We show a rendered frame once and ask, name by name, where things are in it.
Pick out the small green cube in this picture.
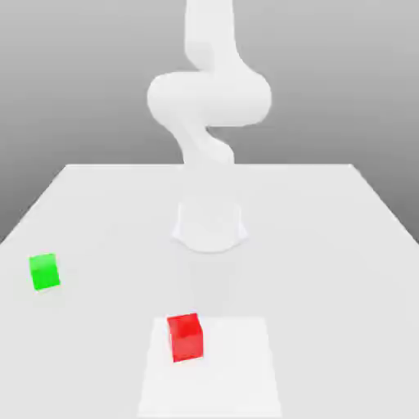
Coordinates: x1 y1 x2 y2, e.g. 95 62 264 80
28 252 61 291

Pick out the small red cube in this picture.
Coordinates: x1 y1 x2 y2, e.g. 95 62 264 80
166 312 205 363

